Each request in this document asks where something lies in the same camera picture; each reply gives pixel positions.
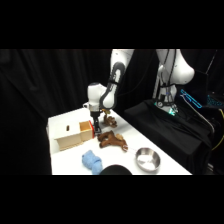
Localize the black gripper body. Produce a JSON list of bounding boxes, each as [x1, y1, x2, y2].
[[89, 107, 101, 125]]

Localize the wooden drawer with red front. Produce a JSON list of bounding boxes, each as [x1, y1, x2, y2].
[[78, 119, 95, 143]]

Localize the light wooden drawer cabinet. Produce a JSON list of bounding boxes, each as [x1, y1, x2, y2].
[[53, 121, 85, 152]]

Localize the brown moose plush toy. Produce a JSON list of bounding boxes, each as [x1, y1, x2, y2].
[[97, 130, 130, 153]]

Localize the light blue cloth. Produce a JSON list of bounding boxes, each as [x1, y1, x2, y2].
[[81, 149, 104, 176]]

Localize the black round object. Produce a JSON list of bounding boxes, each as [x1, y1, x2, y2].
[[99, 163, 134, 176]]

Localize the silver metal pot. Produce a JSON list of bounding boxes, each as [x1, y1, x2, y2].
[[134, 147, 162, 174]]

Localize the black curtain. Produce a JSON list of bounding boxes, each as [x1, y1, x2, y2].
[[0, 49, 224, 176]]

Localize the black cloth-covered stand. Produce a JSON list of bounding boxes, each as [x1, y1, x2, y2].
[[123, 98, 215, 176]]

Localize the small green light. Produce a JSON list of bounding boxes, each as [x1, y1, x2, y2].
[[167, 105, 178, 116]]

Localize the device with blue light strip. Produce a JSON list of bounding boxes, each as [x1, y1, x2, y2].
[[179, 87, 204, 110]]

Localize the black cable bundle on arm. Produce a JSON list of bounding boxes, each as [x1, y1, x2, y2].
[[156, 49, 178, 108]]

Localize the yellow cable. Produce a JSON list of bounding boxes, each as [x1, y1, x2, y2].
[[211, 107, 224, 152]]

